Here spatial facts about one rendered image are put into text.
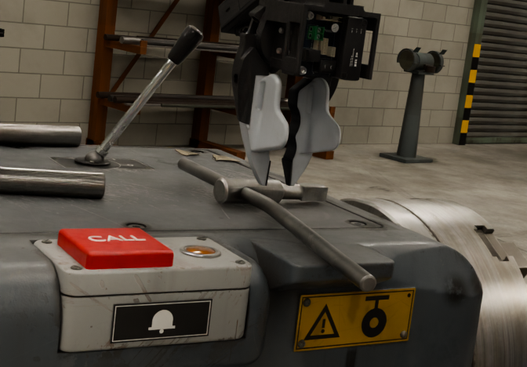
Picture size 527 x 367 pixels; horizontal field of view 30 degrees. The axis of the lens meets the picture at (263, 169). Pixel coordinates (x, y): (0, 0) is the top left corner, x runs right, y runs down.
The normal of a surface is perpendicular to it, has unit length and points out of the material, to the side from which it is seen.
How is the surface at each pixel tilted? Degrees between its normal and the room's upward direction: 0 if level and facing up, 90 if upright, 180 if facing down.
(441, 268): 61
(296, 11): 90
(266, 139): 88
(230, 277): 90
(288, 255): 0
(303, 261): 0
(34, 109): 90
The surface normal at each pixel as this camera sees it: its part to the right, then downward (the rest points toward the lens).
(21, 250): 0.12, -0.98
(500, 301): 0.48, -0.36
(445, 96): 0.65, 0.21
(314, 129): -0.83, 0.03
